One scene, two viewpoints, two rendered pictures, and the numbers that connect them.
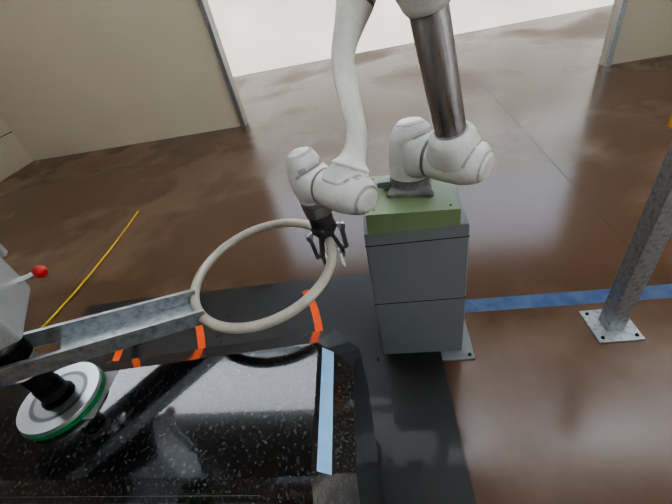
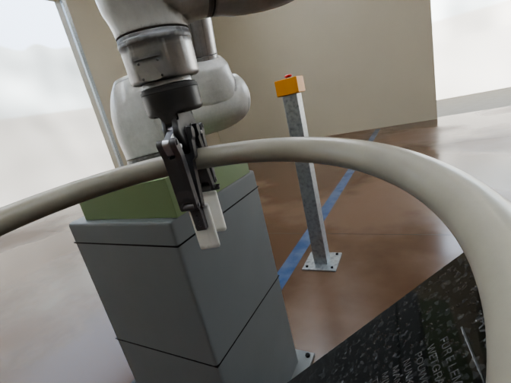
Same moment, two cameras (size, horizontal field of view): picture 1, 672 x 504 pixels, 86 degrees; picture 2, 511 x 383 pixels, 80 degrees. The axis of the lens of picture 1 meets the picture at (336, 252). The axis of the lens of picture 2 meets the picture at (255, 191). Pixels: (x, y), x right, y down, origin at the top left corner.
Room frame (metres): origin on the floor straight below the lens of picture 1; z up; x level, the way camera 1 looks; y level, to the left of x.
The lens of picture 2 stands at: (0.74, 0.40, 1.00)
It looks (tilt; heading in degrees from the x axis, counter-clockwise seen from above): 16 degrees down; 289
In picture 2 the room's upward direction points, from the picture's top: 13 degrees counter-clockwise
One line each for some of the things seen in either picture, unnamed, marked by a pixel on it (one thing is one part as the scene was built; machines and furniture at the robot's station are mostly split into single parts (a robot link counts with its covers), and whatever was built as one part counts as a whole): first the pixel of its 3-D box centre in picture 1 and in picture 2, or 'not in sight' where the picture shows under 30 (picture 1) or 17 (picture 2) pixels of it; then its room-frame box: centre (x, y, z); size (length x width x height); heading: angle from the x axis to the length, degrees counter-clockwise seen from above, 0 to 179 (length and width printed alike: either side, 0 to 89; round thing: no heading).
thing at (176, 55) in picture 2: (316, 206); (160, 61); (0.96, 0.02, 1.07); 0.09 x 0.09 x 0.06
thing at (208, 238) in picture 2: not in sight; (204, 226); (0.96, 0.04, 0.84); 0.03 x 0.01 x 0.07; 9
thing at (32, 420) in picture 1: (60, 396); not in sight; (0.65, 0.83, 0.85); 0.21 x 0.21 x 0.01
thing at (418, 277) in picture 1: (414, 270); (202, 305); (1.28, -0.35, 0.40); 0.50 x 0.50 x 0.80; 78
